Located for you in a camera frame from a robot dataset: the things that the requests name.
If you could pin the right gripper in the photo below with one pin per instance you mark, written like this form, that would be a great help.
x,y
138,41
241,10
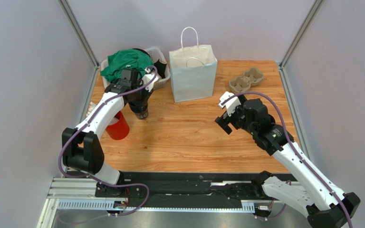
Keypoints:
x,y
228,120

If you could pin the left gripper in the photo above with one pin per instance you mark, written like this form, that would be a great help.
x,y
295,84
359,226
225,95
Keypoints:
x,y
147,94

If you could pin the black cup stack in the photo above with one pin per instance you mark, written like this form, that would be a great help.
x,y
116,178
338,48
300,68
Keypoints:
x,y
140,109

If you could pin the white paper bag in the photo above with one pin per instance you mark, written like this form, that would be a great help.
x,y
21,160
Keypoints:
x,y
193,71

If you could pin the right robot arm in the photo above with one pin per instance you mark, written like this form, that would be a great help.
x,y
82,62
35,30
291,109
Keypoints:
x,y
324,204

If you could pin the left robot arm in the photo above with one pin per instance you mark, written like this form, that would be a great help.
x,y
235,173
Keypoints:
x,y
81,149

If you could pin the black cloth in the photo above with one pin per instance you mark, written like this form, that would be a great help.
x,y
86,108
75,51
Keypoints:
x,y
157,58

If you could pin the red cup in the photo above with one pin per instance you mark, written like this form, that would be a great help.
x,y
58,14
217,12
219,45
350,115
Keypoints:
x,y
119,130

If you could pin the green cloth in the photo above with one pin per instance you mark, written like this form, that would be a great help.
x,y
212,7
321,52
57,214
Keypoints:
x,y
127,58

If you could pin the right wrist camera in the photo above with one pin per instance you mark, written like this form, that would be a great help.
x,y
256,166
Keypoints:
x,y
229,101

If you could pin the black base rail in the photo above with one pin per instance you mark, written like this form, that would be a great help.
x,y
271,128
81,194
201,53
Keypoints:
x,y
184,189

